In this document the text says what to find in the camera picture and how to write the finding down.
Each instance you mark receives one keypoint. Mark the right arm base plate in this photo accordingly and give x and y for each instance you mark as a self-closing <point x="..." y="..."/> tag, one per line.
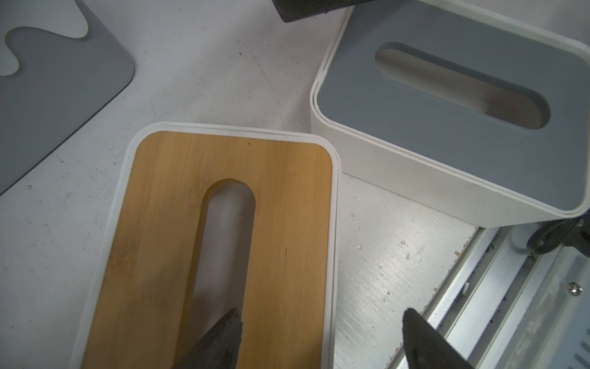
<point x="573" y="232"/>

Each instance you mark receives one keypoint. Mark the aluminium mounting rail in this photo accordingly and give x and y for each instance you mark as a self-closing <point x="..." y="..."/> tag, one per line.
<point x="503" y="306"/>

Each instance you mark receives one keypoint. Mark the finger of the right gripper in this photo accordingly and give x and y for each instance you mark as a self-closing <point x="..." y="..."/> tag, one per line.
<point x="294" y="10"/>

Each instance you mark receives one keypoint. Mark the all white tissue box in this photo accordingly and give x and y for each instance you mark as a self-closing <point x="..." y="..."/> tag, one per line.
<point x="60" y="65"/>

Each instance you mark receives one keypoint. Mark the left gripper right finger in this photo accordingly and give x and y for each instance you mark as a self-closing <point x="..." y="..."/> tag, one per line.
<point x="425" y="347"/>

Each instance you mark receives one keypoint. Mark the grey lid tissue box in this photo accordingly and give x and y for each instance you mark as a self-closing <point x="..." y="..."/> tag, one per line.
<point x="477" y="115"/>

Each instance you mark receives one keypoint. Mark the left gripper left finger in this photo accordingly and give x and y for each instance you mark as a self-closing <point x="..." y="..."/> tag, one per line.
<point x="219" y="347"/>

